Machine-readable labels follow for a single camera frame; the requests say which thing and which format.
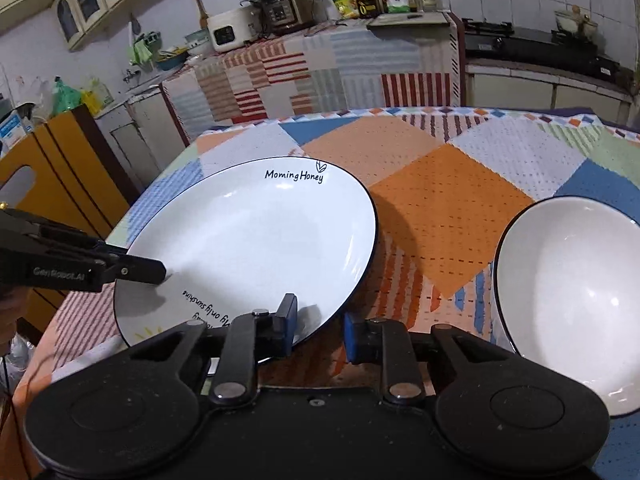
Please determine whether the cream lower cabinet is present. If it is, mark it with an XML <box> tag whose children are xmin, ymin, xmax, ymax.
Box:
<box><xmin>94</xmin><ymin>91</ymin><xmax>192</xmax><ymax>193</ymax></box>

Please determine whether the black pressure cooker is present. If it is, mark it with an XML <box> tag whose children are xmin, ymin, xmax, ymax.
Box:
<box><xmin>259</xmin><ymin>0</ymin><xmax>317</xmax><ymax>37</ymax></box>

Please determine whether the blue and white box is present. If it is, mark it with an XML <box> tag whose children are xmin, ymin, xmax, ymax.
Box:
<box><xmin>0</xmin><ymin>111</ymin><xmax>35</xmax><ymax>148</ymax></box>

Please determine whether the tiled stove counter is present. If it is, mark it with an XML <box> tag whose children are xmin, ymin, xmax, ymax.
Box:
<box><xmin>464</xmin><ymin>58</ymin><xmax>633</xmax><ymax>123</ymax></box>

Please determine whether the blue basin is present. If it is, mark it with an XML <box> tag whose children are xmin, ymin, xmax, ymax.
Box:
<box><xmin>155</xmin><ymin>50</ymin><xmax>191</xmax><ymax>72</ymax></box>

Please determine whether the white bowl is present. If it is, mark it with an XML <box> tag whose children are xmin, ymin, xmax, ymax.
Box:
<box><xmin>492</xmin><ymin>196</ymin><xmax>640</xmax><ymax>417</ymax></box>

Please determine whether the yellow wooden chair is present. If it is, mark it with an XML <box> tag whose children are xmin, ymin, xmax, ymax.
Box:
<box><xmin>0</xmin><ymin>105</ymin><xmax>142</xmax><ymax>333</ymax></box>

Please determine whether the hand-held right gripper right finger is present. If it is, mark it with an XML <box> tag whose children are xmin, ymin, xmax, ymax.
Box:
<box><xmin>343</xmin><ymin>313</ymin><xmax>518</xmax><ymax>406</ymax></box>

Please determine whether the white rice cooker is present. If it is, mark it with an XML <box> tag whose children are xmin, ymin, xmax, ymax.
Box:
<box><xmin>207</xmin><ymin>8</ymin><xmax>252</xmax><ymax>52</ymax></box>

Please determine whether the patchwork tablecloth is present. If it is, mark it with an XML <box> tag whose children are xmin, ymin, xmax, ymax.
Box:
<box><xmin>10</xmin><ymin>106</ymin><xmax>640</xmax><ymax>466</ymax></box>

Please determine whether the black gas stove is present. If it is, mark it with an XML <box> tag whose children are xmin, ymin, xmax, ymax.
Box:
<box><xmin>461</xmin><ymin>18</ymin><xmax>622</xmax><ymax>82</ymax></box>

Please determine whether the pot with lid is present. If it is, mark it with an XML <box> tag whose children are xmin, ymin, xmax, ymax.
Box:
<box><xmin>554</xmin><ymin>5</ymin><xmax>599</xmax><ymax>42</ymax></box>

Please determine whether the green hanging cloth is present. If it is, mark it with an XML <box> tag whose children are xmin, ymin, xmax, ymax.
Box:
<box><xmin>130</xmin><ymin>31</ymin><xmax>162</xmax><ymax>65</ymax></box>

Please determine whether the green plastic bag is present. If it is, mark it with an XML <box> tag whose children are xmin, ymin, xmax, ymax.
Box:
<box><xmin>51</xmin><ymin>77</ymin><xmax>84</xmax><ymax>112</ymax></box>

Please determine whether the white printed plate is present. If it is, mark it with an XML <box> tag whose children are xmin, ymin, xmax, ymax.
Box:
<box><xmin>113</xmin><ymin>156</ymin><xmax>379</xmax><ymax>365</ymax></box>

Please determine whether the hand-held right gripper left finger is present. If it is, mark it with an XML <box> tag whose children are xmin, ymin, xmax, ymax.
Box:
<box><xmin>127</xmin><ymin>293</ymin><xmax>299</xmax><ymax>407</ymax></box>

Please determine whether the striped patchwork counter cloth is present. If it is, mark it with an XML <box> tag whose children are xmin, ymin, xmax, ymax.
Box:
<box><xmin>161</xmin><ymin>12</ymin><xmax>467</xmax><ymax>145</ymax></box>

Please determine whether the yellow plastic bag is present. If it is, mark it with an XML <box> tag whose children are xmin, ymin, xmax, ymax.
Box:
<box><xmin>81</xmin><ymin>81</ymin><xmax>115</xmax><ymax>109</ymax></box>

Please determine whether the flat grey tray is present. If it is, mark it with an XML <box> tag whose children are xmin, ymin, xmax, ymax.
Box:
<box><xmin>366</xmin><ymin>12</ymin><xmax>450</xmax><ymax>30</ymax></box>

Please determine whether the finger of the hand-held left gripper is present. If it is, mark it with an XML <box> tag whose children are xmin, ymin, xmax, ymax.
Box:
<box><xmin>102</xmin><ymin>247</ymin><xmax>167</xmax><ymax>287</ymax></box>

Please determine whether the green snack packet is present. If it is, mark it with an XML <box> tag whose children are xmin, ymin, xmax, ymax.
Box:
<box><xmin>330</xmin><ymin>0</ymin><xmax>362</xmax><ymax>20</ymax></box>

